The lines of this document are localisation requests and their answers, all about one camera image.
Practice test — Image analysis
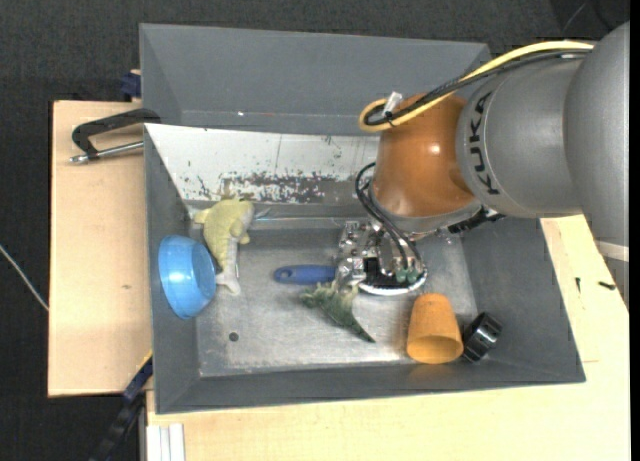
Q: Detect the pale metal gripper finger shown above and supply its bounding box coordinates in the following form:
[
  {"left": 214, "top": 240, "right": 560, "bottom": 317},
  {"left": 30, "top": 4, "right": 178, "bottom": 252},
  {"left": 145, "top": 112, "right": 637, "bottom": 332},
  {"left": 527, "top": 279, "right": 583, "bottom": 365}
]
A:
[
  {"left": 334, "top": 255, "right": 367, "bottom": 291},
  {"left": 338, "top": 221, "right": 369, "bottom": 256}
]

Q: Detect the green toy dinosaur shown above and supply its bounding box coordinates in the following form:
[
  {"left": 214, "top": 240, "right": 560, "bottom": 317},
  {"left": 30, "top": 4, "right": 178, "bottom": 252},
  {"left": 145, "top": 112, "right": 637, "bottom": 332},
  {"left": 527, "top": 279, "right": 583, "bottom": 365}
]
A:
[{"left": 299, "top": 280, "right": 377, "bottom": 344}]

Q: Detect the orange plastic cup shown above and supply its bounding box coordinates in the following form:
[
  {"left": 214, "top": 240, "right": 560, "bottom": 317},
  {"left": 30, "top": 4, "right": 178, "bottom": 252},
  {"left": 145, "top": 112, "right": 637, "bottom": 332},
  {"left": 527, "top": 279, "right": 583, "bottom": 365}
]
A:
[{"left": 405, "top": 292, "right": 465, "bottom": 365}]

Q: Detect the yellow-green plush fish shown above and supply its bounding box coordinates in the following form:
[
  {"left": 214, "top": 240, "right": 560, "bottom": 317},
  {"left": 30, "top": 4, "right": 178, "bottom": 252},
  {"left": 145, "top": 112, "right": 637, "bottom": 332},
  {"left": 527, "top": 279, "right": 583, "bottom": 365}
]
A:
[{"left": 193, "top": 197, "right": 257, "bottom": 297}]

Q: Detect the blue plastic bowl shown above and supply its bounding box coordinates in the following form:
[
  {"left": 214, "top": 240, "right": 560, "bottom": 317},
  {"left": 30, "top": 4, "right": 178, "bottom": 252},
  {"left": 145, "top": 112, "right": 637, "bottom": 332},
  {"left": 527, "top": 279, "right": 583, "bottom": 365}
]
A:
[{"left": 157, "top": 233, "right": 218, "bottom": 321}]

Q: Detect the grey metal bin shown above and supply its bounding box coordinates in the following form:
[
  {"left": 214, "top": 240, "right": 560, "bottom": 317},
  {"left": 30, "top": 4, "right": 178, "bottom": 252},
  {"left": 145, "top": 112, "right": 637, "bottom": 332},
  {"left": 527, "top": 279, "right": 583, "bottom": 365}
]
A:
[{"left": 138, "top": 22, "right": 587, "bottom": 415}]

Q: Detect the pale wood board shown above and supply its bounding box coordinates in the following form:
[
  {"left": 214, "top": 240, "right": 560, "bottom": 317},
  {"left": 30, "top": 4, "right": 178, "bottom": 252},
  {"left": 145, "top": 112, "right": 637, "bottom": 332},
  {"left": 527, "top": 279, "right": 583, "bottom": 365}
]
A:
[{"left": 47, "top": 98, "right": 154, "bottom": 398}]

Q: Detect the blue-handled metal strainer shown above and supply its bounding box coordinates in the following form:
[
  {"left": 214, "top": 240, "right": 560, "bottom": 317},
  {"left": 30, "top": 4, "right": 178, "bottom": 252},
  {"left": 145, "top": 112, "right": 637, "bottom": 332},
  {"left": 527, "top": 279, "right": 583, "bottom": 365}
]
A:
[{"left": 273, "top": 264, "right": 429, "bottom": 297}]

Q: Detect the black cylinder on white bracket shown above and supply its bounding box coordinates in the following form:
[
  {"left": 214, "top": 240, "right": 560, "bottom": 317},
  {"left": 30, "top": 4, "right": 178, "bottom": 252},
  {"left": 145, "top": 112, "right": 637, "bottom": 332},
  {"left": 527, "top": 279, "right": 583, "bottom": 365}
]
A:
[{"left": 440, "top": 208, "right": 506, "bottom": 237}]

